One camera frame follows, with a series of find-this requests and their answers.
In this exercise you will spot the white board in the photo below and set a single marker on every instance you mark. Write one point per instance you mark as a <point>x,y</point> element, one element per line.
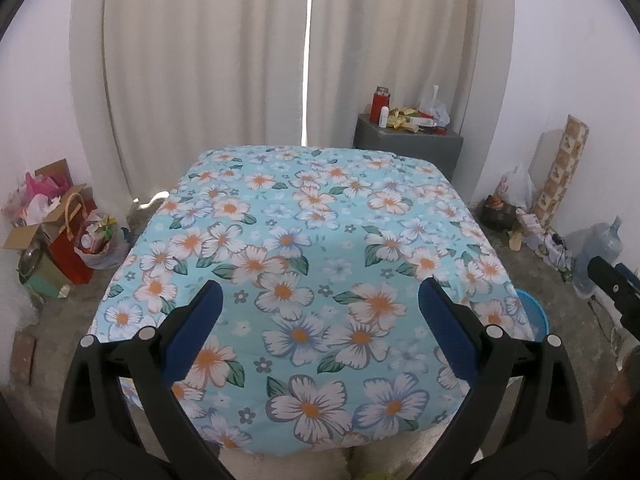
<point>547,150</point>

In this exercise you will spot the clear plastic bag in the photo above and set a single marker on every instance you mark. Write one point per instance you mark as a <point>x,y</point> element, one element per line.
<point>437,110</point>

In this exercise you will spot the metal bowl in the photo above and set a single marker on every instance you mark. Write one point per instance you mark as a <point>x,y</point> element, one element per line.
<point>32,260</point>

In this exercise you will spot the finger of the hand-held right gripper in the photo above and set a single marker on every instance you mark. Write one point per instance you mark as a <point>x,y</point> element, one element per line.
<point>612,285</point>
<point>632,275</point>

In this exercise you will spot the small white bottle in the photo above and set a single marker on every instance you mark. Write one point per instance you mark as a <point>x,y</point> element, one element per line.
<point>384,119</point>

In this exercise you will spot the patterned paper roll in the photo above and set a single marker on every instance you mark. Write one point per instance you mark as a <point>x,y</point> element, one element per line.
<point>562,170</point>

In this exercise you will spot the beige curtain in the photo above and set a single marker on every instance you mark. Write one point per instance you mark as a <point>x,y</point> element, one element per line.
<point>200,60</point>
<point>410,35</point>

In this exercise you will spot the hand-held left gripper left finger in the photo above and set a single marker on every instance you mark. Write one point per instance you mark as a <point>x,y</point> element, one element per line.
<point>197,325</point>

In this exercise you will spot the clear blue water jug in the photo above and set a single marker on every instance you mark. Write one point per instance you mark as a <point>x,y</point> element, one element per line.
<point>597,250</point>

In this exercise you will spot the plastic bag with flowers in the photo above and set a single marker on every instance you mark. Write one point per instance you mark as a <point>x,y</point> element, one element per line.
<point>100,250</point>

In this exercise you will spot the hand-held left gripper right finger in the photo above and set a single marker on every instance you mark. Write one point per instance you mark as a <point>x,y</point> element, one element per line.
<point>445,325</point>

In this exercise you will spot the blue mesh waste basket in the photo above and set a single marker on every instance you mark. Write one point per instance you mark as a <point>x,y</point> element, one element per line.
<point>535,315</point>

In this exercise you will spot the small wooden piece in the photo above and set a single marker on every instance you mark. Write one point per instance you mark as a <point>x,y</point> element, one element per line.
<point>515,241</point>

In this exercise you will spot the grey cabinet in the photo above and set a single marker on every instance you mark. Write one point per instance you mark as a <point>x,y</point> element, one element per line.
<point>400,145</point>

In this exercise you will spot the red thermos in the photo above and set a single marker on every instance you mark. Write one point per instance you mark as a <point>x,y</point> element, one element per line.
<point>380,100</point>

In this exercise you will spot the white plastic bag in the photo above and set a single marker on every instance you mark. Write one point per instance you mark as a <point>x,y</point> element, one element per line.
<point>520,185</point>

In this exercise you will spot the pile of yellow snacks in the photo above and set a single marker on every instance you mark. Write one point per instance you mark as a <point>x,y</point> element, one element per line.
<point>402,117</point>

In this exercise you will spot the pink tissue paper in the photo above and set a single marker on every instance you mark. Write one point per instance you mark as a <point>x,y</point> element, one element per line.
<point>40,195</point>

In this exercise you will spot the red gift bag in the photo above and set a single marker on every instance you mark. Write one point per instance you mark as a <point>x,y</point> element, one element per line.
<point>67,260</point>

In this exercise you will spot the green box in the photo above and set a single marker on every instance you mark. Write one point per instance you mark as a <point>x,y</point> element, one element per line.
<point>50,280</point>

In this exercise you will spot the dark pot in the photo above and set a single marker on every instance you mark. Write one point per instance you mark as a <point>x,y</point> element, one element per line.
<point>500,217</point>

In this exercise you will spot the floral blue tablecloth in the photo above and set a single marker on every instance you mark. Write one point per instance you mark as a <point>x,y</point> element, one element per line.
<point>320,200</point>

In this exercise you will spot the brown cardboard box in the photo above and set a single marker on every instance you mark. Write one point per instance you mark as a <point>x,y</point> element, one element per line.
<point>25,237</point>

